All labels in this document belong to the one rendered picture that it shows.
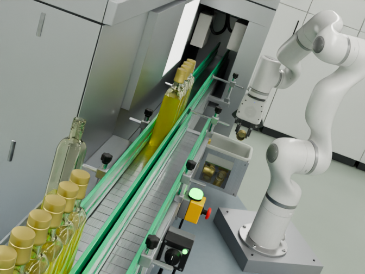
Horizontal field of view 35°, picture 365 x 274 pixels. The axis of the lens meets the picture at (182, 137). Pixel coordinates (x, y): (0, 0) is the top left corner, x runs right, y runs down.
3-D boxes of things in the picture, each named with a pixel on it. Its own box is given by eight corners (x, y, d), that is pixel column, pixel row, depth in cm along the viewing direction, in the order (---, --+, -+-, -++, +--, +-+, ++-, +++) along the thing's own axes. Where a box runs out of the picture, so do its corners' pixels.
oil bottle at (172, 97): (152, 138, 204) (170, 83, 196) (167, 144, 203) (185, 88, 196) (148, 143, 198) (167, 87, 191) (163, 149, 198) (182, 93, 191)
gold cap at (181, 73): (175, 82, 190) (180, 70, 189) (171, 78, 193) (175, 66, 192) (184, 84, 192) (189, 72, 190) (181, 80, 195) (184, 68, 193)
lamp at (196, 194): (189, 192, 187) (192, 184, 186) (202, 197, 186) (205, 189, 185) (187, 198, 183) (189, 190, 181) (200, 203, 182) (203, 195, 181)
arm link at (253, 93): (246, 87, 223) (244, 94, 224) (268, 95, 221) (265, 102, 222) (250, 83, 230) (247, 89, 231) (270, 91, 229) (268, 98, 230)
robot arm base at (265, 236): (276, 229, 224) (294, 189, 216) (294, 260, 207) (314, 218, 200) (232, 222, 218) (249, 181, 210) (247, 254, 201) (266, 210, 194)
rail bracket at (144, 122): (125, 137, 198) (136, 102, 193) (143, 144, 197) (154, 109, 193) (121, 141, 194) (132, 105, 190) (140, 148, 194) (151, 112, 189)
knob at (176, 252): (163, 259, 157) (159, 265, 153) (168, 246, 155) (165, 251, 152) (178, 265, 156) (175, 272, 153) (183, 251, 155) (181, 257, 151)
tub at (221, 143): (197, 145, 247) (203, 128, 243) (246, 164, 245) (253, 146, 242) (190, 160, 230) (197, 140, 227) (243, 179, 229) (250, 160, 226)
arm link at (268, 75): (265, 87, 232) (246, 83, 228) (277, 57, 227) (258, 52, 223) (275, 95, 224) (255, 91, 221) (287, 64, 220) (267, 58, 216)
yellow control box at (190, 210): (180, 209, 191) (186, 190, 188) (200, 217, 190) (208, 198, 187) (175, 217, 184) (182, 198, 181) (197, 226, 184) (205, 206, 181)
